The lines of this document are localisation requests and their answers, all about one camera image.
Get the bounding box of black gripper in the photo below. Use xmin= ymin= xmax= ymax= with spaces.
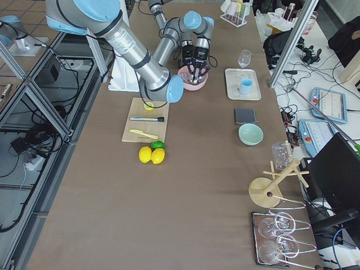
xmin=182 ymin=45 xmax=195 ymax=76
xmin=192 ymin=46 xmax=211 ymax=82

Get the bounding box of steel ice scoop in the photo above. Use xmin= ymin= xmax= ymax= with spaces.
xmin=185 ymin=66 xmax=203 ymax=85

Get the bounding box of pink bowl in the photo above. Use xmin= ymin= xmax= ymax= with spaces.
xmin=178 ymin=66 xmax=208 ymax=91

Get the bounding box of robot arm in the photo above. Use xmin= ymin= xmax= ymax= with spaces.
xmin=46 ymin=1 xmax=214 ymax=103
xmin=148 ymin=1 xmax=214 ymax=82

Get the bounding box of light blue cup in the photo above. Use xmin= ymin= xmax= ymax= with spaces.
xmin=239 ymin=78 xmax=253 ymax=95

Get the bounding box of pink cup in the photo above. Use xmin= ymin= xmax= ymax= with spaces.
xmin=225 ymin=2 xmax=238 ymax=16

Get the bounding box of pale green cup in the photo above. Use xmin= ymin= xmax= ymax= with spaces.
xmin=240 ymin=2 xmax=251 ymax=16

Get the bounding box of wooden cup tree stand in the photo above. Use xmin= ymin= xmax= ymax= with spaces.
xmin=249 ymin=151 xmax=309 ymax=209

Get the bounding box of cream serving tray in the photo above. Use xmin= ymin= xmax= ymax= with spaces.
xmin=225 ymin=68 xmax=262 ymax=101

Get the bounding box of clear wine glass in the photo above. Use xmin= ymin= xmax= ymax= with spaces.
xmin=237 ymin=49 xmax=251 ymax=80

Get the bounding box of half lemon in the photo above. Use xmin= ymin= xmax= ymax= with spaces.
xmin=143 ymin=102 xmax=155 ymax=111

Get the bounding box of bamboo cutting board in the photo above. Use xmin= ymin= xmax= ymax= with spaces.
xmin=121 ymin=97 xmax=169 ymax=143

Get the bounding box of yellow plastic knife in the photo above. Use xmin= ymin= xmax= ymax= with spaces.
xmin=129 ymin=129 xmax=159 ymax=140

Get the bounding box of green bowl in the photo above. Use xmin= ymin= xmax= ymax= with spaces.
xmin=238 ymin=123 xmax=264 ymax=146

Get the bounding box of green lime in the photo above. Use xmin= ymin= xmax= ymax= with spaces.
xmin=150 ymin=141 xmax=165 ymax=150

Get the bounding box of yellow lemon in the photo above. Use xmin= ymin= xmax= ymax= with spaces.
xmin=138 ymin=146 xmax=152 ymax=164
xmin=151 ymin=148 xmax=165 ymax=164

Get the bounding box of clear glass mug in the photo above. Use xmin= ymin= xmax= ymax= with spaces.
xmin=272 ymin=141 xmax=292 ymax=170

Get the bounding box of blue teach pendant near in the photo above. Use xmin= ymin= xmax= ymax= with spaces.
xmin=298 ymin=119 xmax=337 ymax=157

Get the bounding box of blue teach pendant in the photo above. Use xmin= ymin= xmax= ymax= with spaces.
xmin=298 ymin=119 xmax=337 ymax=157
xmin=310 ymin=87 xmax=348 ymax=124

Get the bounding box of blue teach pendant far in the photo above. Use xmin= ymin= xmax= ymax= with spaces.
xmin=310 ymin=87 xmax=348 ymax=124

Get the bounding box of black monitor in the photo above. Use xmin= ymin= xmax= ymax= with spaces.
xmin=299 ymin=133 xmax=359 ymax=241

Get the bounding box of hanging wine glass upper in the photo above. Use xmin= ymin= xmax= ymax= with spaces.
xmin=258 ymin=212 xmax=296 ymax=239

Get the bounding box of hanging wine glass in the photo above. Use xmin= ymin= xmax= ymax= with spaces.
xmin=258 ymin=234 xmax=299 ymax=265
xmin=258 ymin=212 xmax=296 ymax=239

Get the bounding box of metal wine glass rack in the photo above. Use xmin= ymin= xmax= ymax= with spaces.
xmin=251 ymin=200 xmax=322 ymax=269

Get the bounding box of hanging wine glass lower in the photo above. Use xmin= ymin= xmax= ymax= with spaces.
xmin=258 ymin=234 xmax=299 ymax=265

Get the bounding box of white wire cup rack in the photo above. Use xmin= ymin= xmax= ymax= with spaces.
xmin=220 ymin=0 xmax=253 ymax=28

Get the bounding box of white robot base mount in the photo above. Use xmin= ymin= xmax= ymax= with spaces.
xmin=108 ymin=54 xmax=141 ymax=93

